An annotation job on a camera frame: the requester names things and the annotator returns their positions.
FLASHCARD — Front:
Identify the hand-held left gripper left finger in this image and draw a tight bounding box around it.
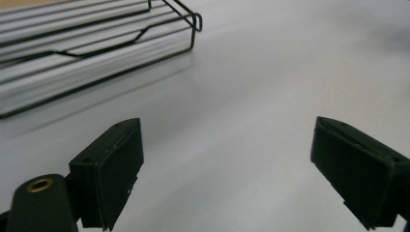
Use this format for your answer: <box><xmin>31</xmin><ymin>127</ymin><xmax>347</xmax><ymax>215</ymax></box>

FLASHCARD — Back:
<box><xmin>68</xmin><ymin>117</ymin><xmax>145</xmax><ymax>232</ymax></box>

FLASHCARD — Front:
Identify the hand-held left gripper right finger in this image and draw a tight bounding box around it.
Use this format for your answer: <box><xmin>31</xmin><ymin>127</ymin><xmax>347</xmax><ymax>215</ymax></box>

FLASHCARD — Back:
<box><xmin>309</xmin><ymin>116</ymin><xmax>410</xmax><ymax>231</ymax></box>

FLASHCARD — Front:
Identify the black wire rack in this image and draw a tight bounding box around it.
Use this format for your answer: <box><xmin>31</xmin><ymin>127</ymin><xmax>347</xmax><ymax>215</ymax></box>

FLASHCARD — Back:
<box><xmin>0</xmin><ymin>0</ymin><xmax>203</xmax><ymax>120</ymax></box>

